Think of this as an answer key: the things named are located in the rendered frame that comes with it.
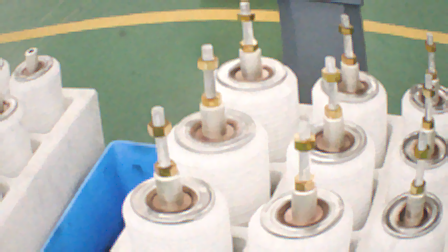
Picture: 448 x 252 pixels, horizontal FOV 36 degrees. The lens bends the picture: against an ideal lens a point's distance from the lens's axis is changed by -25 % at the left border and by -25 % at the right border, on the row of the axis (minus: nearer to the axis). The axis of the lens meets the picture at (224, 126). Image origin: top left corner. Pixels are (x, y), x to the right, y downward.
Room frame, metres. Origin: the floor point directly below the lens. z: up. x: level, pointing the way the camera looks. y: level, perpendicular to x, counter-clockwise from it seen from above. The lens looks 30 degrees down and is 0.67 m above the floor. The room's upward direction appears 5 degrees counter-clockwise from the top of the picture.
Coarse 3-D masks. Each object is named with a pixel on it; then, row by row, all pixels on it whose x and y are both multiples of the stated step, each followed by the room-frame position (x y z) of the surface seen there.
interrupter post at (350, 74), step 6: (342, 66) 0.79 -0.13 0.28; (348, 66) 0.79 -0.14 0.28; (354, 66) 0.79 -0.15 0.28; (342, 72) 0.79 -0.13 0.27; (348, 72) 0.79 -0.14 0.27; (354, 72) 0.79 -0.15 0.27; (342, 78) 0.79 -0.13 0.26; (348, 78) 0.79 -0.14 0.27; (354, 78) 0.79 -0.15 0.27; (348, 84) 0.79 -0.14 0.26; (354, 84) 0.79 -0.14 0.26; (348, 90) 0.79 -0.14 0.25; (354, 90) 0.79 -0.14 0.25
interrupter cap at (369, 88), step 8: (360, 72) 0.82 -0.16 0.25; (360, 80) 0.81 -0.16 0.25; (368, 80) 0.80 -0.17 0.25; (376, 80) 0.80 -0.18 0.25; (360, 88) 0.79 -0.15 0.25; (368, 88) 0.78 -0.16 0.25; (376, 88) 0.78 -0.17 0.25; (344, 96) 0.77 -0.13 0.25; (352, 96) 0.77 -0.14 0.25; (360, 96) 0.77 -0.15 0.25; (368, 96) 0.76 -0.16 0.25
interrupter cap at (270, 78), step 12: (240, 60) 0.87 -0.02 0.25; (264, 60) 0.87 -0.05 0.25; (276, 60) 0.86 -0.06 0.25; (216, 72) 0.84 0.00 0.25; (228, 72) 0.84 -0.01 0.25; (240, 72) 0.85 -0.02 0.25; (264, 72) 0.84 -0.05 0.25; (276, 72) 0.83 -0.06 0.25; (228, 84) 0.81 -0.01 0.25; (240, 84) 0.81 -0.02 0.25; (252, 84) 0.81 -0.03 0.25; (264, 84) 0.81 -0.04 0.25; (276, 84) 0.81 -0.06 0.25
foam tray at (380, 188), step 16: (304, 112) 0.87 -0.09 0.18; (400, 128) 0.81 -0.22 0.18; (272, 176) 0.76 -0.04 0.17; (384, 176) 0.71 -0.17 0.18; (272, 192) 0.76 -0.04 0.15; (384, 192) 0.68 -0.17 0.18; (368, 224) 0.63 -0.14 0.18; (128, 240) 0.65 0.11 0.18; (240, 240) 0.65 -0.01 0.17; (352, 240) 0.61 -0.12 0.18; (368, 240) 0.60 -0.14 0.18
